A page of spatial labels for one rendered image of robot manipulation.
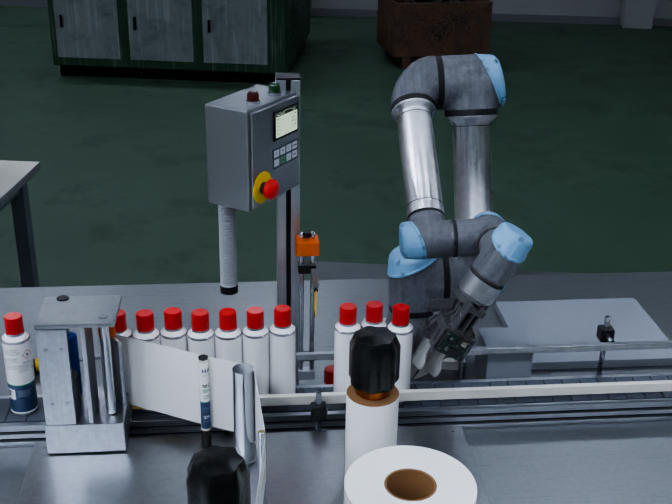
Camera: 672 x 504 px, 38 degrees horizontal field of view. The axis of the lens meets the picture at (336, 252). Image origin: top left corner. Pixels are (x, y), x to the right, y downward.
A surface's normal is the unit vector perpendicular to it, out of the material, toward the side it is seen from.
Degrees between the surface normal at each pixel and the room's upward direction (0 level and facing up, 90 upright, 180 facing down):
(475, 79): 69
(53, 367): 90
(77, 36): 90
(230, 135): 90
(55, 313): 0
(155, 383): 90
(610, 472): 0
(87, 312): 0
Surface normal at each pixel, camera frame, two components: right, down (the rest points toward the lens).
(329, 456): 0.02, -0.91
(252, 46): -0.09, 0.40
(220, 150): -0.49, 0.35
